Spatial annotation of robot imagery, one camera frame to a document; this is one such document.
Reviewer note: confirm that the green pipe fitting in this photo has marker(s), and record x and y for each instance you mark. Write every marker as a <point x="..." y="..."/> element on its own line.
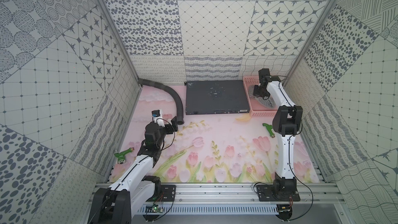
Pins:
<point x="269" y="128"/>
<point x="121" y="156"/>

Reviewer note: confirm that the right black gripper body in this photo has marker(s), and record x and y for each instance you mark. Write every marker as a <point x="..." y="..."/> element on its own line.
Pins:
<point x="260" y="90"/>

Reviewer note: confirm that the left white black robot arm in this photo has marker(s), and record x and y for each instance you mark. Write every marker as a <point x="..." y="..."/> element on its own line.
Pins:
<point x="118" y="203"/>

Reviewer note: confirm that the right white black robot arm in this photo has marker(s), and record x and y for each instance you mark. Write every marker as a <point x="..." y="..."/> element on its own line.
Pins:
<point x="286" y="126"/>

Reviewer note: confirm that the right small black controller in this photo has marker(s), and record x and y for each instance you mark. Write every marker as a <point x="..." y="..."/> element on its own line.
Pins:
<point x="284" y="212"/>

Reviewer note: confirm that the left green pipe fitting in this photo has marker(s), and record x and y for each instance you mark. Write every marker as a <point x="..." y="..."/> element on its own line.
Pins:
<point x="121" y="156"/>

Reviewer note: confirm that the green circuit board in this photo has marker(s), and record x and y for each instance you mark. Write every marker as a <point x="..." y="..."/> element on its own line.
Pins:
<point x="154" y="209"/>

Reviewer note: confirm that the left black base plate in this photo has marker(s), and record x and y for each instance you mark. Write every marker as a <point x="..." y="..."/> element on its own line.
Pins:
<point x="166" y="193"/>

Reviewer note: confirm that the black flat metal box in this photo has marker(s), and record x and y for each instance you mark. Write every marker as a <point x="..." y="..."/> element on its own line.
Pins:
<point x="216" y="97"/>

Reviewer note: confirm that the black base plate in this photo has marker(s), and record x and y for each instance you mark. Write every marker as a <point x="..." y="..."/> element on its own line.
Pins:
<point x="166" y="193"/>
<point x="267" y="193"/>

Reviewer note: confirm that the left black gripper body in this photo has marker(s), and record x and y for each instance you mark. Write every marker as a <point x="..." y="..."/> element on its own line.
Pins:
<point x="169" y="127"/>

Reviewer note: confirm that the grey striped square dishcloth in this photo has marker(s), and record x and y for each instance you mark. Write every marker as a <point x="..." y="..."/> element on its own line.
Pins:
<point x="268" y="102"/>

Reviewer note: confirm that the aluminium rail frame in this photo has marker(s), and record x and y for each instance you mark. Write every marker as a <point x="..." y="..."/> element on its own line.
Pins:
<point x="244" y="193"/>

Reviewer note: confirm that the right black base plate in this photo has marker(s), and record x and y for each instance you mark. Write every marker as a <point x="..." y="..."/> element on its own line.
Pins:
<point x="267" y="193"/>

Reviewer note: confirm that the right green pipe fitting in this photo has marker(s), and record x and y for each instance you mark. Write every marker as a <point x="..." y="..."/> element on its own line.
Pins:
<point x="269" y="128"/>

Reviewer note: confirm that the floral pink table mat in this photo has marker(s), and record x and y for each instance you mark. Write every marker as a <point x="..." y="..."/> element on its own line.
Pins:
<point x="227" y="148"/>

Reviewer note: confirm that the pink plastic basket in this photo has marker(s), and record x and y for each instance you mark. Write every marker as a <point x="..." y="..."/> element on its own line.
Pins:
<point x="256" y="108"/>

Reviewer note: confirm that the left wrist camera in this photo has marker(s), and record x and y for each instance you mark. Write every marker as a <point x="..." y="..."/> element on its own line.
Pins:
<point x="157" y="116"/>

